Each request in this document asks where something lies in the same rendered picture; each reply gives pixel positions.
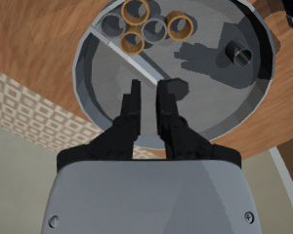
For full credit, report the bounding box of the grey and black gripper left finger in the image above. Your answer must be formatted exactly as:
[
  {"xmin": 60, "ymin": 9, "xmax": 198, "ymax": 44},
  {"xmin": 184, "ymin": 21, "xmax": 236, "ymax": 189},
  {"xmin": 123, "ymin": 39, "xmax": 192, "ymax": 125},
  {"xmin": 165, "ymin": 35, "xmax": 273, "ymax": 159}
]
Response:
[{"xmin": 57, "ymin": 79, "xmax": 141, "ymax": 173}]

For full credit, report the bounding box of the grey metal bushing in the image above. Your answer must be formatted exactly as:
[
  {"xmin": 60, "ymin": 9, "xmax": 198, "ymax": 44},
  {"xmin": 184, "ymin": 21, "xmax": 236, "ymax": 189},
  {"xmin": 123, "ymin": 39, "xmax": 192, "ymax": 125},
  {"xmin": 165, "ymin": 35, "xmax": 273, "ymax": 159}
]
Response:
[
  {"xmin": 225, "ymin": 39, "xmax": 253, "ymax": 67},
  {"xmin": 100, "ymin": 8, "xmax": 128, "ymax": 39},
  {"xmin": 141, "ymin": 13, "xmax": 167, "ymax": 44}
]

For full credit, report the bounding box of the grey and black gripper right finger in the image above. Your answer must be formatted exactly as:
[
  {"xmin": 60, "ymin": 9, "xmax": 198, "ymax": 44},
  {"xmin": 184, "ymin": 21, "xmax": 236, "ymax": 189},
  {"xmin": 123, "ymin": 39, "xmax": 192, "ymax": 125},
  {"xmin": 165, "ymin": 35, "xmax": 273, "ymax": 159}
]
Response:
[{"xmin": 155, "ymin": 80, "xmax": 241, "ymax": 168}]

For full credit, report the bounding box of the bronze bushing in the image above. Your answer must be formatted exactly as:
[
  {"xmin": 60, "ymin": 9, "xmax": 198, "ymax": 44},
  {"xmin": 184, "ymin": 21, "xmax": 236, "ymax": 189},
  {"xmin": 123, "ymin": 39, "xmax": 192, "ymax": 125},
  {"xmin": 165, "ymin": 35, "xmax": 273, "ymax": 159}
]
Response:
[
  {"xmin": 165, "ymin": 11, "xmax": 193, "ymax": 41},
  {"xmin": 119, "ymin": 25, "xmax": 145, "ymax": 55},
  {"xmin": 121, "ymin": 0, "xmax": 149, "ymax": 25}
]

